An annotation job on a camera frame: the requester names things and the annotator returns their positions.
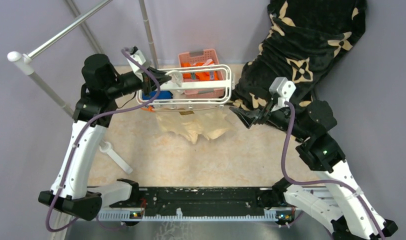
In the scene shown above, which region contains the pink plastic basket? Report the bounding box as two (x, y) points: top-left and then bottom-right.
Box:
(178, 48), (225, 99)

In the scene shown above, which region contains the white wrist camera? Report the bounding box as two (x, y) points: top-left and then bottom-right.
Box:
(268, 77), (296, 112)
(128, 49), (151, 81)

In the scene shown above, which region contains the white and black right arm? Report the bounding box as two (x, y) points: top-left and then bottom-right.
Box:
(230, 100), (398, 240)

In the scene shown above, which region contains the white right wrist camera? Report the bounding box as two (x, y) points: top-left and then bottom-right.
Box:
(268, 77), (296, 112)

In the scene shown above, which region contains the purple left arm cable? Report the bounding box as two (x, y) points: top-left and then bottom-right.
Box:
(44, 47), (162, 233)

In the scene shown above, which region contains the orange garment in basket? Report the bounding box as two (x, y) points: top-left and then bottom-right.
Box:
(180, 59), (220, 82)

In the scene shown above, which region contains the metal drying rack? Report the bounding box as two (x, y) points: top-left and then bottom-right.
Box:
(7, 0), (161, 174)

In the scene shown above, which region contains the white plastic clip hanger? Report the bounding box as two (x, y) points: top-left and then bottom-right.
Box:
(136, 64), (234, 111)

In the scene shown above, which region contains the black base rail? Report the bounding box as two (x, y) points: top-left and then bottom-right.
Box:
(111, 186), (292, 217)

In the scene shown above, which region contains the purple clothes peg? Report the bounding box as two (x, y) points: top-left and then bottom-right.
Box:
(209, 71), (215, 81)

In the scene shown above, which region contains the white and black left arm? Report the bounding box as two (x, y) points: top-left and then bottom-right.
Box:
(38, 53), (171, 221)

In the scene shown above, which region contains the black floral blanket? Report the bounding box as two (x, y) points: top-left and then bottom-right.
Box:
(231, 0), (368, 115)

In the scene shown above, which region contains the blue folded cloth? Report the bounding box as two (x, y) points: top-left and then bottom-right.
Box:
(140, 90), (175, 102)

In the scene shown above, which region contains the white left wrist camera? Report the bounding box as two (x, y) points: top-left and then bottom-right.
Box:
(128, 49), (151, 81)

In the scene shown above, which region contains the orange clothes peg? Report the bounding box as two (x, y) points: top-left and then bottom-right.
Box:
(142, 106), (155, 112)

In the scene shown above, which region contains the cream boxer underwear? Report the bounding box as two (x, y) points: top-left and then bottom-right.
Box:
(155, 108), (235, 144)

